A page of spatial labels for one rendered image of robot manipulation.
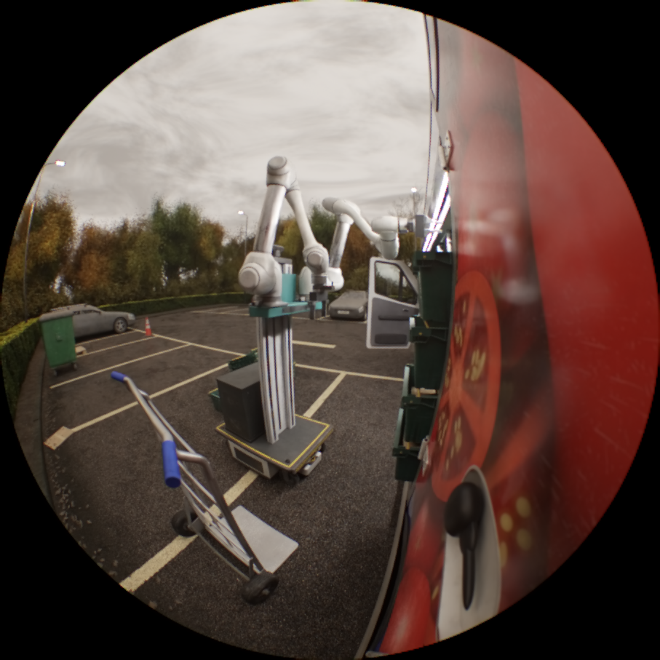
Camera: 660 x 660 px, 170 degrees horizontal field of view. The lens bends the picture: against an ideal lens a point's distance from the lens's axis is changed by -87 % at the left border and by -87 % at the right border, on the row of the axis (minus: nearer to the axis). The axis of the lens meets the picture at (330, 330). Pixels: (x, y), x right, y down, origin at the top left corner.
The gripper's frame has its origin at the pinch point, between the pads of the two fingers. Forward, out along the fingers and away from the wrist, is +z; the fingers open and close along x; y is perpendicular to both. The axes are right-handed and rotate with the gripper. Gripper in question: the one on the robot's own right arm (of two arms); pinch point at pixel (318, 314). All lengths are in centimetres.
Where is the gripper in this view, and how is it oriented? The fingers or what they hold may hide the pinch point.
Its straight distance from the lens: 127.8
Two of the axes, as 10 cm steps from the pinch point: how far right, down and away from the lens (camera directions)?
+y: -9.0, -1.0, 4.3
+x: -4.4, 1.6, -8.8
